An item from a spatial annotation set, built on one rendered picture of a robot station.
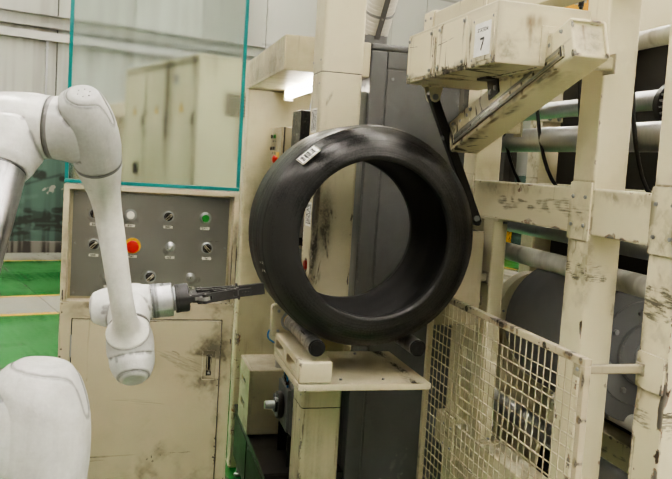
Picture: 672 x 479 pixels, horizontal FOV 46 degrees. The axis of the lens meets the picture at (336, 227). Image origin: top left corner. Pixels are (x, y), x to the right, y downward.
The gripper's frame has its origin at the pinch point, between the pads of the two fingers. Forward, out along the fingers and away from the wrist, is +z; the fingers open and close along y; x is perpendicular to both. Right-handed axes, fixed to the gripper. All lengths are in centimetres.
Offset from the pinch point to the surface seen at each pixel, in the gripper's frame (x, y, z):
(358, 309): 12.6, 15.6, 33.7
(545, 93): -46, -29, 74
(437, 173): -27, -13, 50
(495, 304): 17, 19, 80
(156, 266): -1, 55, -23
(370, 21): -81, 78, 63
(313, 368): 20.4, -11.9, 12.8
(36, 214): 26, 876, -151
